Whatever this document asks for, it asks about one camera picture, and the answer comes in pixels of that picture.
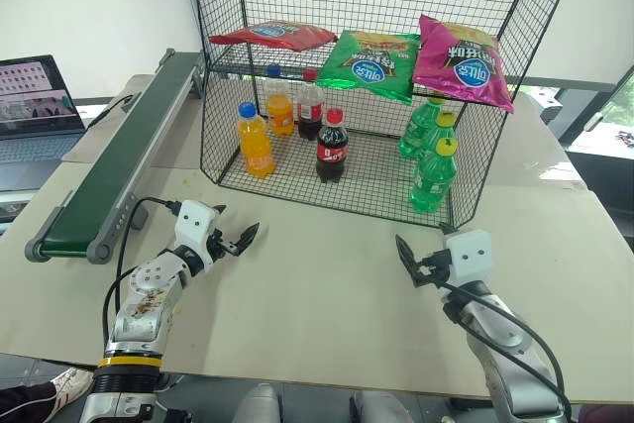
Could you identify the dark trouser leg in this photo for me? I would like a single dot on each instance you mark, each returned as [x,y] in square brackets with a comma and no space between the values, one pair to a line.
[25,403]

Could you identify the white and red sneaker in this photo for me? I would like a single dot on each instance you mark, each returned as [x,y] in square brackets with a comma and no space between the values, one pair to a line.
[72,386]

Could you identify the green soda bottle yellow cap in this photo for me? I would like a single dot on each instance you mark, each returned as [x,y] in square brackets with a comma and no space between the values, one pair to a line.
[432,180]
[416,133]
[442,128]

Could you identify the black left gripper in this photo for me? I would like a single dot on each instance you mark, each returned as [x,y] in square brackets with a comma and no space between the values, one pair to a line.
[222,246]

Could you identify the open grey laptop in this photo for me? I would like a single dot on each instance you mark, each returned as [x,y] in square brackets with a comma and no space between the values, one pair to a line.
[34,96]

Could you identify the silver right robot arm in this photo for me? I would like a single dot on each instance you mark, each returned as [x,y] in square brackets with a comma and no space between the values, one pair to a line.
[500,339]

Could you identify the orange soda bottle blue cap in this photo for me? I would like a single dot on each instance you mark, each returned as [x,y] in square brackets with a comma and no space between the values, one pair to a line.
[281,113]
[256,145]

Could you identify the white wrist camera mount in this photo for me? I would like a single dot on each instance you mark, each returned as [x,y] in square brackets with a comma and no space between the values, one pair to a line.
[468,254]
[195,225]

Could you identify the green chip bag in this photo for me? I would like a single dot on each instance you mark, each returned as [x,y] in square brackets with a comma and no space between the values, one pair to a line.
[369,69]

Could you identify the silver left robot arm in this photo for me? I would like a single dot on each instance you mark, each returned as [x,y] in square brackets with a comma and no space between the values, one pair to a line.
[143,304]

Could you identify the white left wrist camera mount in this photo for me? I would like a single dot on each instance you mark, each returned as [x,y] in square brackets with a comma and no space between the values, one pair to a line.
[195,225]

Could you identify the green conveyor belt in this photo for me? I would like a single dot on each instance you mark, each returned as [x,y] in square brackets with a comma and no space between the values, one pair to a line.
[124,145]

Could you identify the pink chip bag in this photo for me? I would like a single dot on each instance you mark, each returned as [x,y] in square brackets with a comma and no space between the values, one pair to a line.
[463,69]

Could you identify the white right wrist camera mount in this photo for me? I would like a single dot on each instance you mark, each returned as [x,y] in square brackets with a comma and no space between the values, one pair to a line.
[468,254]

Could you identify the cola bottle red cap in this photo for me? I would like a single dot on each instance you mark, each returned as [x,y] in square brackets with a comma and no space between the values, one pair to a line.
[309,116]
[332,150]

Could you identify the grey rounded shape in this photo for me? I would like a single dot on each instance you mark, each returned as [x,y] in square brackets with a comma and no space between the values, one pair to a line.
[379,408]
[257,405]

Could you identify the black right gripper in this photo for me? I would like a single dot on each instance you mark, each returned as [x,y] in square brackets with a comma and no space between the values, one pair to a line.
[436,267]

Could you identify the red chip bag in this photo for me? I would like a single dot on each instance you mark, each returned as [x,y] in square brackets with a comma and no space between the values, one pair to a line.
[277,35]

